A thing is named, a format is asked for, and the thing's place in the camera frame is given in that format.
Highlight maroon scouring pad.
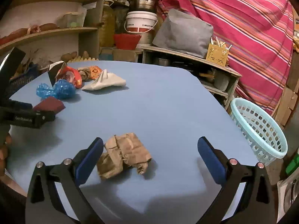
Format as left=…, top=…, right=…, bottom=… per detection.
left=33, top=97, right=65, bottom=114

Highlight blue plastic bag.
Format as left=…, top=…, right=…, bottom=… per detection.
left=36, top=79, right=76, bottom=100

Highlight white face mask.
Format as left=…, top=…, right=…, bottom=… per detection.
left=82, top=69, right=126, bottom=91

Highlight brown paper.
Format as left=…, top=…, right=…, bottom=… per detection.
left=97, top=133, right=152, bottom=180

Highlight dark blue crate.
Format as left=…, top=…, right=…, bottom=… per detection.
left=5, top=64, right=40, bottom=98

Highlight green bin with bag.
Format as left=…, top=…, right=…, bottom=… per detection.
left=285, top=149, right=299, bottom=176

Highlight black silver foil packet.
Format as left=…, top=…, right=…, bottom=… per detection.
left=48, top=61, right=67, bottom=86

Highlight red snack wrapper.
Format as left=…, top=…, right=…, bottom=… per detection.
left=55, top=66, right=83, bottom=89

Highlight light blue plastic basket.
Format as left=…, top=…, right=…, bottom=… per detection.
left=230, top=98, right=288, bottom=166

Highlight small brown paper ball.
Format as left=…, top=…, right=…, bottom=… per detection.
left=77, top=67, right=91, bottom=81

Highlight yellow egg tray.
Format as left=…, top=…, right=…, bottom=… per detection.
left=68, top=56, right=99, bottom=63

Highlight orange snack wrapper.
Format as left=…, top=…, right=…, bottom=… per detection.
left=89, top=66, right=102, bottom=80

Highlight clear plastic container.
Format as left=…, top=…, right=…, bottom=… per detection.
left=56, top=12, right=85, bottom=28

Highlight cardboard box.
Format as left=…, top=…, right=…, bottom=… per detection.
left=98, top=48, right=143, bottom=63

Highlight yellow oil jug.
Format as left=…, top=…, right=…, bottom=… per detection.
left=99, top=0, right=115, bottom=48

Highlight red plastic bowl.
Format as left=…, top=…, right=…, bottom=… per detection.
left=113, top=33, right=141, bottom=50

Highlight light blue table cloth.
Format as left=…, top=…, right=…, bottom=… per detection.
left=7, top=61, right=257, bottom=223

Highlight wooden side cabinet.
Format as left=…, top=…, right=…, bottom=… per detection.
left=140, top=45, right=241, bottom=111

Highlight white plastic bucket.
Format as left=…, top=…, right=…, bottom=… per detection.
left=124, top=11, right=158, bottom=33

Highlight yellow utensil holder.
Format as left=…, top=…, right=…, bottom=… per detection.
left=206, top=36, right=232, bottom=67

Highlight steel cooking pot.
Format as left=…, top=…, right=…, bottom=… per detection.
left=129, top=0, right=159, bottom=13

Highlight grey fabric cover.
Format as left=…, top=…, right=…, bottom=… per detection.
left=152, top=9, right=213, bottom=59

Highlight red striped curtain cloth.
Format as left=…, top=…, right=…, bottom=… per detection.
left=158, top=0, right=294, bottom=113

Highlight wooden wall shelf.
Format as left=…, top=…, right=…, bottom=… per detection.
left=1, top=0, right=104, bottom=62

